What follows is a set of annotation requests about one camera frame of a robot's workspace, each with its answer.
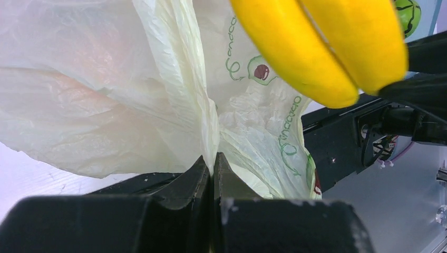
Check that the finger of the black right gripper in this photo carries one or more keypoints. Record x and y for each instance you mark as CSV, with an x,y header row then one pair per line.
x,y
426,92

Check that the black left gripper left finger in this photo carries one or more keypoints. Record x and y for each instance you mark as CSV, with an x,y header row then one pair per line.
x,y
173,219

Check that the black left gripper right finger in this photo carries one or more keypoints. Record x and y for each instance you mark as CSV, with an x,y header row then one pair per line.
x,y
243,221

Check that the yellow fake banana bunch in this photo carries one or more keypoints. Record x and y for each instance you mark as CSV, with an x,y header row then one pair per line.
x,y
328,51

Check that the light green plastic bag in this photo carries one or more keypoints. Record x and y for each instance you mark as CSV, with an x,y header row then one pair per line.
x,y
106,87

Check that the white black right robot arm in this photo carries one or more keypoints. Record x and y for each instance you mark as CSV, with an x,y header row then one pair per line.
x,y
400,120

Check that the green striped fake melon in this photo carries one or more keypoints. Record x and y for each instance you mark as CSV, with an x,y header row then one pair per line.
x,y
409,12

